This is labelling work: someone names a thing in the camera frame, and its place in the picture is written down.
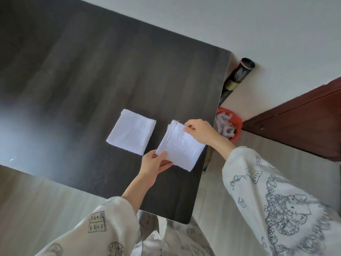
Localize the person's right hand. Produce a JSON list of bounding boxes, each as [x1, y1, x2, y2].
[[183, 119, 222, 147]]

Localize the person's left hand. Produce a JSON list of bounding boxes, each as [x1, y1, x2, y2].
[[140, 151, 174, 182]]

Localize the white towel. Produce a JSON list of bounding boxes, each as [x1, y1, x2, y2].
[[155, 120, 206, 172], [106, 109, 157, 156]]

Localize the person's left forearm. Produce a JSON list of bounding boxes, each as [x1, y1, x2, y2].
[[35, 172, 156, 256]]

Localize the person's right forearm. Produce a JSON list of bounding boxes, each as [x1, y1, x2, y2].
[[212, 136, 341, 256]]

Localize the crumpled waste paper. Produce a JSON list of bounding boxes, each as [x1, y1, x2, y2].
[[215, 113, 238, 139]]

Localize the red waste bin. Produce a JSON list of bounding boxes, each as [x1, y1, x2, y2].
[[216, 107, 243, 144]]

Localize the black cardboard tube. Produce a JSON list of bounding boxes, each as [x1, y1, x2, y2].
[[218, 58, 256, 107]]

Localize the person's patterned trousers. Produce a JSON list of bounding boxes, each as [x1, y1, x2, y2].
[[134, 210, 215, 256]]

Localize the dark brown wooden door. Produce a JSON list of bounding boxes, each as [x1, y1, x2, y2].
[[241, 77, 341, 162]]

